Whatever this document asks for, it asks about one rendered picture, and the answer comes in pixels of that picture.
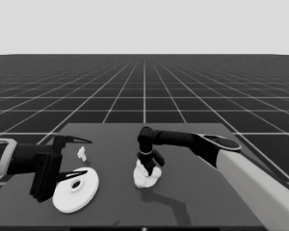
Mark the small white T-shaped piece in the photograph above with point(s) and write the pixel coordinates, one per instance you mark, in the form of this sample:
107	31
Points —
82	154

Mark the white round carrier with pins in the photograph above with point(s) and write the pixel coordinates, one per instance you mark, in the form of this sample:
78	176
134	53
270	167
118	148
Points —
152	183

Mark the large thick white disc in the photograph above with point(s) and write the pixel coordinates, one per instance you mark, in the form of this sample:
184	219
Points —
65	200

